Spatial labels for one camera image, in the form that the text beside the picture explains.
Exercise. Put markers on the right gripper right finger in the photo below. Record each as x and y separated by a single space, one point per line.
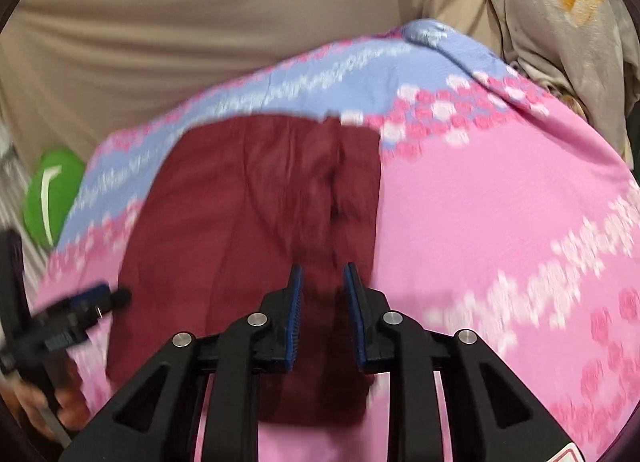
451 396

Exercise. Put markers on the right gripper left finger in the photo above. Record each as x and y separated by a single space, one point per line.
196 398

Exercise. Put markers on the maroon puffer jacket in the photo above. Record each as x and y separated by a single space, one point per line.
235 205

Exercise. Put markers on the green plush pillow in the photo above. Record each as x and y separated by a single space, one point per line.
51 194

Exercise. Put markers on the beige backdrop curtain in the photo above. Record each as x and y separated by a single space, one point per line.
75 71

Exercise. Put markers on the floral patterned cloth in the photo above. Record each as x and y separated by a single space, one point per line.
584 52

